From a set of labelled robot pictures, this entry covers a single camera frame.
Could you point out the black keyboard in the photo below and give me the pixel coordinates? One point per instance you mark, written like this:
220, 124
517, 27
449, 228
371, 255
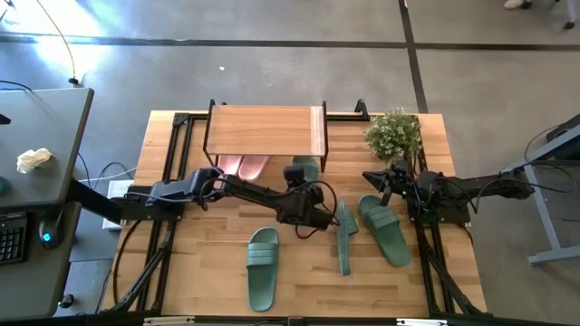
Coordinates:
11, 240

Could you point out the crumpled white paper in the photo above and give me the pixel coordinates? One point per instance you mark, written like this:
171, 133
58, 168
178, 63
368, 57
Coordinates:
32, 159

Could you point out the green rubber slide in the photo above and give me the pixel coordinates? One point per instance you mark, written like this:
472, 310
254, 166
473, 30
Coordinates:
344, 249
263, 271
308, 167
385, 231

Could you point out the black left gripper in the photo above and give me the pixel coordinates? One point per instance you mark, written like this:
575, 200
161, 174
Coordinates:
303, 208

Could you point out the silver metal bracket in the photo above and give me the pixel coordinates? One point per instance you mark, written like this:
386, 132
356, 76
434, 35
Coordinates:
421, 322
167, 321

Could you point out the grey desk with metal legs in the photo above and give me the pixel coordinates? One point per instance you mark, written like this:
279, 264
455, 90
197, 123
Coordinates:
544, 213

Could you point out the chair leg with black foot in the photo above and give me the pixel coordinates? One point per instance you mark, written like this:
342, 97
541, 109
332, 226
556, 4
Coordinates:
569, 22

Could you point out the black computer mouse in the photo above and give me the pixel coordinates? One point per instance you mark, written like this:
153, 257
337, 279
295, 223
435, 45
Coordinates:
51, 231

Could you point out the black desk caster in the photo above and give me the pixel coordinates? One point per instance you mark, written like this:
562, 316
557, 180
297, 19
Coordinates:
66, 300

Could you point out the black aluminium rig frame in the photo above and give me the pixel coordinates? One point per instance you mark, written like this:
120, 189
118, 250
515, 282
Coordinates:
181, 145

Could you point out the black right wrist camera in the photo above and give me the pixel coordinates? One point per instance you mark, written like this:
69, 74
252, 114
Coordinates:
399, 166

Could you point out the person's foot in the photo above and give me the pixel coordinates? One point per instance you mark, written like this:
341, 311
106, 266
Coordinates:
514, 3

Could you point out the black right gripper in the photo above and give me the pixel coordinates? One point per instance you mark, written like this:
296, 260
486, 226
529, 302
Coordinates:
401, 188

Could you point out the wooden shelf with black frame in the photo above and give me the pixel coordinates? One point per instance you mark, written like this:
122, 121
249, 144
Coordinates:
265, 131

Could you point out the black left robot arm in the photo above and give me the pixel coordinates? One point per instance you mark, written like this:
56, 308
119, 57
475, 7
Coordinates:
254, 192

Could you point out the potted green plant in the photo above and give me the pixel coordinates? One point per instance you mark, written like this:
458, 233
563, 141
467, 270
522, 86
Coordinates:
393, 135

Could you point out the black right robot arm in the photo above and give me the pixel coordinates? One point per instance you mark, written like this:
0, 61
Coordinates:
476, 185

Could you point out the white power strip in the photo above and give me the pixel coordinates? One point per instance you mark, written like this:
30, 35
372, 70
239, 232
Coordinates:
115, 188

